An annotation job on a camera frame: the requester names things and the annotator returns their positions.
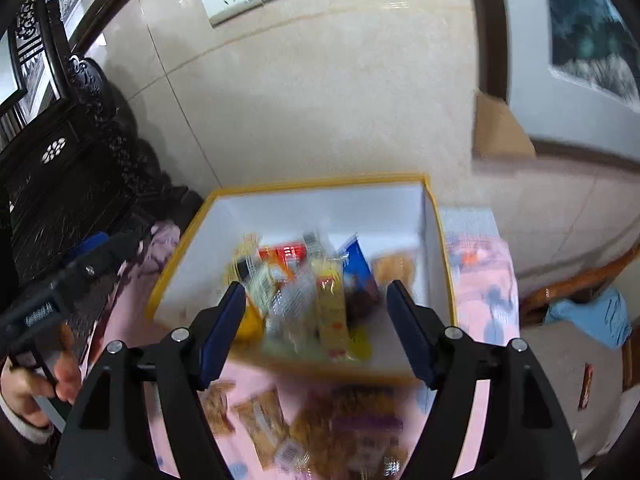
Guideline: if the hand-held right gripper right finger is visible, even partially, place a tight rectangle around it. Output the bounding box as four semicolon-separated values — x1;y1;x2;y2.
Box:
385;280;583;480

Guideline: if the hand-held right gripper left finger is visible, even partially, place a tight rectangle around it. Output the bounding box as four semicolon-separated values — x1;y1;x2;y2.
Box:
52;280;248;480

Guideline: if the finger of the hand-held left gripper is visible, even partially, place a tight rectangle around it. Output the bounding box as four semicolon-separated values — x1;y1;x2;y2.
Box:
74;234;147;313
67;231;111;263

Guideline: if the round cookie packet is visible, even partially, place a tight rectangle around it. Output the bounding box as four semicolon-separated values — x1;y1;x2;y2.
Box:
372;254;419;287

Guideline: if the small cartoon snack packet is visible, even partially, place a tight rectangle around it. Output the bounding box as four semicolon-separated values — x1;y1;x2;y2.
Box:
226;234;262;288

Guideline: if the blue cookie packet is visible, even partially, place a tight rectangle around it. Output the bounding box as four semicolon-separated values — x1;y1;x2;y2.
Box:
336;234;384;322

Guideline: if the red snack packet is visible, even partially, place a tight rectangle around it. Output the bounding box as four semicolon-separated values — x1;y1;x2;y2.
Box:
257;241;309;269

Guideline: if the yellow cardboard box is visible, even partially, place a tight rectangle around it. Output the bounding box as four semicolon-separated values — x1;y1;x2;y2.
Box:
145;173;459;387

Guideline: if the person's left forearm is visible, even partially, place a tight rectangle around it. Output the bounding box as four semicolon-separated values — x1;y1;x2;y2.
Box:
0;394;57;480

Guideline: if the person's left hand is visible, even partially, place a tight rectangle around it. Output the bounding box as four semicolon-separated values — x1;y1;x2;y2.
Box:
0;324;84;432

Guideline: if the dark carved wooden cabinet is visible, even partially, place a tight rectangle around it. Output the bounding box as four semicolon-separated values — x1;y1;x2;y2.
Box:
0;0;203;288

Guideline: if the pink floral tablecloth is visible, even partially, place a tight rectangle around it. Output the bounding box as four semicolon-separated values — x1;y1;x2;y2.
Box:
102;207;522;480

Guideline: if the brown nut bar packet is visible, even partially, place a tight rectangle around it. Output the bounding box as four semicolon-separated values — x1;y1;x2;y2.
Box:
199;379;237;437

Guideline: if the brown snack packet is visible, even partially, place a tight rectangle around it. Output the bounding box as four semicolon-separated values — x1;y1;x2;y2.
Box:
231;386;292;469

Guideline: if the purple snack packet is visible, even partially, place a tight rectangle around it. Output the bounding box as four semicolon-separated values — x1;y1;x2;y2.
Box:
289;384;409;480

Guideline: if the beige seat cushion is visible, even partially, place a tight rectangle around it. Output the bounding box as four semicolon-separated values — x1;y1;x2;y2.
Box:
520;317;627;457

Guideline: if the wooden chair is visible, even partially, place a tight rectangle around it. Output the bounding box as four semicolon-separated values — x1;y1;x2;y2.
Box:
519;242;640;393

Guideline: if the small dark red packet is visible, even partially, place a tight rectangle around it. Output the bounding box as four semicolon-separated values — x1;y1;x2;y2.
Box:
577;361;596;412

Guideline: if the blue cloth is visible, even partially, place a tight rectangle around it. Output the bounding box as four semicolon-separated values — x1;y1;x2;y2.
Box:
544;286;633;349

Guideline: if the large framed painting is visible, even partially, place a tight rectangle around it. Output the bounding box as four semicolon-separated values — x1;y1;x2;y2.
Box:
464;0;640;173

